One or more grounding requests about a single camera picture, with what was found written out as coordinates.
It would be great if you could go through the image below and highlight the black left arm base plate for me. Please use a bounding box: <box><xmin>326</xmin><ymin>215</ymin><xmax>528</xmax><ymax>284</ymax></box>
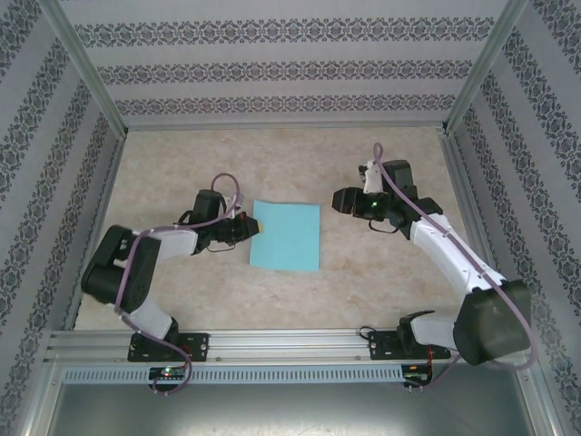
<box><xmin>126</xmin><ymin>332</ymin><xmax>211</xmax><ymax>363</ymax></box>

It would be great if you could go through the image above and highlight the grey metal sheet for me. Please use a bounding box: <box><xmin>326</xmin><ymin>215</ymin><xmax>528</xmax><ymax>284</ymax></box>
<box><xmin>44</xmin><ymin>362</ymin><xmax>555</xmax><ymax>436</ymax></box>

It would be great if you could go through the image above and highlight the slotted grey cable duct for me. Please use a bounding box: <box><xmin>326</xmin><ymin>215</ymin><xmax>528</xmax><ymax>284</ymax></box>
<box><xmin>61</xmin><ymin>365</ymin><xmax>408</xmax><ymax>385</ymax></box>

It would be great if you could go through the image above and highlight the small circuit board green light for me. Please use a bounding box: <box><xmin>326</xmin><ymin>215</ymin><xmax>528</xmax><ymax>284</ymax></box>
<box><xmin>149</xmin><ymin>366</ymin><xmax>187</xmax><ymax>381</ymax></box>

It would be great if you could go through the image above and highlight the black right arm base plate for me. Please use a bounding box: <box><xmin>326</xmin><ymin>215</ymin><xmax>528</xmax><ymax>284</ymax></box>
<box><xmin>367</xmin><ymin>330</ymin><xmax>451</xmax><ymax>362</ymax></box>

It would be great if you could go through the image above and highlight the aluminium table side rail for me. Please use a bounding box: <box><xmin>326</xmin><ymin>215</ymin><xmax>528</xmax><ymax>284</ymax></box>
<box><xmin>438</xmin><ymin>126</ymin><xmax>500</xmax><ymax>278</ymax></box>
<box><xmin>63</xmin><ymin>134</ymin><xmax>128</xmax><ymax>332</ymax></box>

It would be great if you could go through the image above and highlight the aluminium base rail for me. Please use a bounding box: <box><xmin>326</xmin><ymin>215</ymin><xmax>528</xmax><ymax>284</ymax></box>
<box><xmin>44</xmin><ymin>330</ymin><xmax>535</xmax><ymax>364</ymax></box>

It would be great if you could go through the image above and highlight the lower aluminium frame bar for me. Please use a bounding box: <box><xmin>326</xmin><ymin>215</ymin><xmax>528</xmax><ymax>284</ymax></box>
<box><xmin>517</xmin><ymin>358</ymin><xmax>566</xmax><ymax>436</ymax></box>
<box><xmin>15</xmin><ymin>358</ymin><xmax>64</xmax><ymax>436</ymax></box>

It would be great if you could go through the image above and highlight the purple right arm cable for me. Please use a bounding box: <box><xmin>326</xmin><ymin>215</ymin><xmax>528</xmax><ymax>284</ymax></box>
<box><xmin>371</xmin><ymin>142</ymin><xmax>542</xmax><ymax>392</ymax></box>

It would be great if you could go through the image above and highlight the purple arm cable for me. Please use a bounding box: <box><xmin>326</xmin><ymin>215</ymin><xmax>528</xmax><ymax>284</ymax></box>
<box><xmin>113</xmin><ymin>173</ymin><xmax>242</xmax><ymax>397</ymax></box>
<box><xmin>371</xmin><ymin>142</ymin><xmax>542</xmax><ymax>392</ymax></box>

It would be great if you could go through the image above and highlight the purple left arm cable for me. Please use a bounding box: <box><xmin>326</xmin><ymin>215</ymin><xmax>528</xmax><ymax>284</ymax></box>
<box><xmin>113</xmin><ymin>173</ymin><xmax>242</xmax><ymax>397</ymax></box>

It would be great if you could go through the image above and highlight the small circuit board orange light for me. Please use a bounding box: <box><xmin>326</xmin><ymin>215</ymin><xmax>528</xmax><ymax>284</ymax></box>
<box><xmin>401</xmin><ymin>362</ymin><xmax>435</xmax><ymax>381</ymax></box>

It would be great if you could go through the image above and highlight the aluminium frame post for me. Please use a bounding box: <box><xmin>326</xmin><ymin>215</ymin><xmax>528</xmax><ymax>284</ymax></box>
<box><xmin>442</xmin><ymin>0</ymin><xmax>530</xmax><ymax>137</ymax></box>
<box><xmin>38</xmin><ymin>0</ymin><xmax>129</xmax><ymax>140</ymax></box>

